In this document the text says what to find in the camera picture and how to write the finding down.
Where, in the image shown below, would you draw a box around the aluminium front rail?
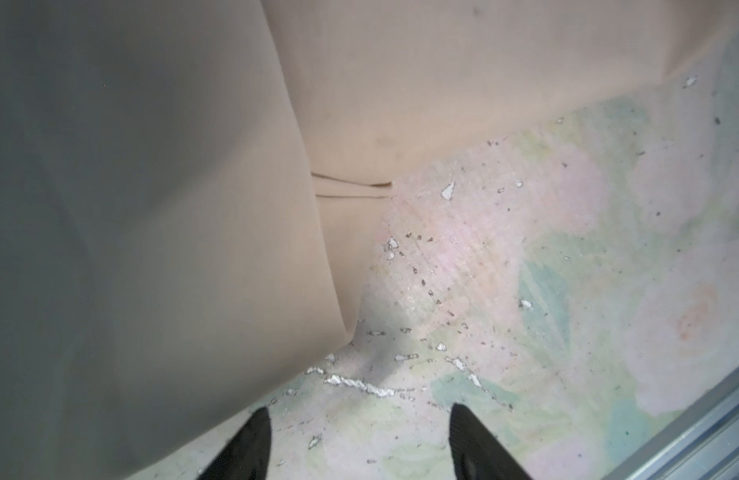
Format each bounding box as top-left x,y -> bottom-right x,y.
607,367 -> 739,480

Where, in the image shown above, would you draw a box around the beige shorts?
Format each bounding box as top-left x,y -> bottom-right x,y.
0,1 -> 739,479

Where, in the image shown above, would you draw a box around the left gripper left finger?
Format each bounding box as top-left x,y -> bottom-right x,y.
198,407 -> 272,480

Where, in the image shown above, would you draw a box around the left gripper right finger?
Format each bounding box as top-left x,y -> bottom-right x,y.
449,403 -> 531,480

